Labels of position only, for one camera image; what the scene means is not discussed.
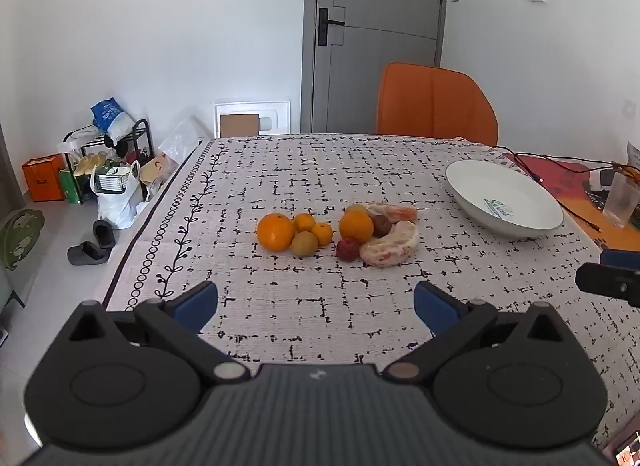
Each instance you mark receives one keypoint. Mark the grey door with black lock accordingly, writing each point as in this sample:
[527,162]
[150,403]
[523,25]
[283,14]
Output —
[380,70]

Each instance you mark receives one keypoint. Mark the dark brown round fruit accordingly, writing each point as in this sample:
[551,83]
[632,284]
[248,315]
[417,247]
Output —
[382,226]

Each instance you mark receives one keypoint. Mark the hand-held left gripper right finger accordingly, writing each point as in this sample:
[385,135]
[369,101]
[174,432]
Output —
[436,307]

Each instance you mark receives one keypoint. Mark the green box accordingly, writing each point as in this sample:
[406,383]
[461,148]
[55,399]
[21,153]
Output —
[70,187]

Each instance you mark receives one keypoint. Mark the large orange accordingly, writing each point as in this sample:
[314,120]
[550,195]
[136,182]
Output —
[275,232]

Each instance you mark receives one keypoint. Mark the green-brown kiwi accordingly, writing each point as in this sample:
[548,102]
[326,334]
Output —
[304,244]

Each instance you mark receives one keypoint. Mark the white plastic shopping bag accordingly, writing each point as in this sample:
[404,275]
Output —
[116,206]

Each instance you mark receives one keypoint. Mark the medium orange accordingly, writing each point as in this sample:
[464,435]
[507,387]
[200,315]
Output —
[356,227]

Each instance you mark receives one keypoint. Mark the beige paper bag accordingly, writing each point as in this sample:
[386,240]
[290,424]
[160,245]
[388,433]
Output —
[156,169]

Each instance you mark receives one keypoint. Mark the white charger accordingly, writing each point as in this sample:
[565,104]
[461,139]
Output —
[602,179]

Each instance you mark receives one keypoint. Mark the white bag on rack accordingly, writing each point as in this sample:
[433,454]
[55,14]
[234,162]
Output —
[80,138]

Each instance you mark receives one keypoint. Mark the clear plastic bag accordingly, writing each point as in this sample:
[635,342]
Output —
[182,143]

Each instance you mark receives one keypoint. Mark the small tangerine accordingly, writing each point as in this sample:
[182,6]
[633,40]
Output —
[304,222]
[323,234]

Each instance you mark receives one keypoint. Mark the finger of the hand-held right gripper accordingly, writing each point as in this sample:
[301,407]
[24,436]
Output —
[622,258]
[607,283]

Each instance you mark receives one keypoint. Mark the red orange placemat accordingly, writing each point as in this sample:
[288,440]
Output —
[565,180]

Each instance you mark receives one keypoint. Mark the white foam board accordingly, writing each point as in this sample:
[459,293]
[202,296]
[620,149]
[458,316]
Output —
[275,113]

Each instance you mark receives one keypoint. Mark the clear plastic cup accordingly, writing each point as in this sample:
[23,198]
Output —
[620,201]

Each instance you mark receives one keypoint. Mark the orange box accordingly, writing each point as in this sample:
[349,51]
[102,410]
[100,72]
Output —
[42,178]

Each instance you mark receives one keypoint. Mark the small red apple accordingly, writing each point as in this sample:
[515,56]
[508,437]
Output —
[348,250]

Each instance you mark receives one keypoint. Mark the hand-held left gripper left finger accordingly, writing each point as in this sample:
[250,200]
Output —
[196,307]

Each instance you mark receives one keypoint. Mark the green round mat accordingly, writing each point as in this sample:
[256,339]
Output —
[19,238]

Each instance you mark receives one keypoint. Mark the white plate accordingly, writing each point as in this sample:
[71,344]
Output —
[500,196]

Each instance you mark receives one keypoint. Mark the blue and white bag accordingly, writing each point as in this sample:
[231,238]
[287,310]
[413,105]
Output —
[111,118]

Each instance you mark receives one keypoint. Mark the orange chair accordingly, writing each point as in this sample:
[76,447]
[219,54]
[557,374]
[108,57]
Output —
[435,100]

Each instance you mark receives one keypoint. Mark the black shoe rack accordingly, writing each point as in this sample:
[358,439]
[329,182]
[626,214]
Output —
[141,138]

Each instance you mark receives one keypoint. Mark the black patterned white tablecloth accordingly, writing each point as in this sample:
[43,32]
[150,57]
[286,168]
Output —
[300,170]

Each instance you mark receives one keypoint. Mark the brown cardboard sheet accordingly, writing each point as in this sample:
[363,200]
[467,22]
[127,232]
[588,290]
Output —
[239,125]

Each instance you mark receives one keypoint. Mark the pair of yellow slippers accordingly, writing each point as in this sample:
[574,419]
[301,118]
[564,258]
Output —
[90,164]

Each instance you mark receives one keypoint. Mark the curved peeled pomelo segment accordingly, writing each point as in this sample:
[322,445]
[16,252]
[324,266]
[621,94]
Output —
[392,246]

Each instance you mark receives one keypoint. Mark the grey slipper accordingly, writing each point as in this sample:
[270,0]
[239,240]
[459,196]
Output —
[86,253]
[104,233]

